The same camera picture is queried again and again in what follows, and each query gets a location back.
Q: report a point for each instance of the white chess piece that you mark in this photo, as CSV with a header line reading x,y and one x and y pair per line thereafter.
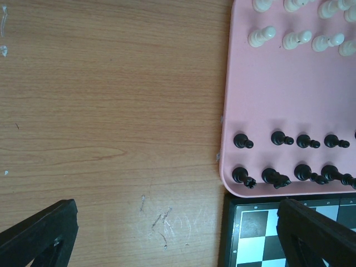
x,y
262,5
322,42
347,48
329,8
258,37
294,39
350,14
294,5

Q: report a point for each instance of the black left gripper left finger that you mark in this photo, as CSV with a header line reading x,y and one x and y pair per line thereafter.
x,y
46,238

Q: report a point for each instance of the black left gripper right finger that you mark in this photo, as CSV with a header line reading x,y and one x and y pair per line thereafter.
x,y
309,238

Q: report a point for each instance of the pink plastic tray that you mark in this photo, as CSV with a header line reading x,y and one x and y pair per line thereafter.
x,y
297,91

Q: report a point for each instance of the black chess piece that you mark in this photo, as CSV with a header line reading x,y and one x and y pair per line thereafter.
x,y
241,141
271,176
332,141
304,141
303,172
279,138
240,175
330,172

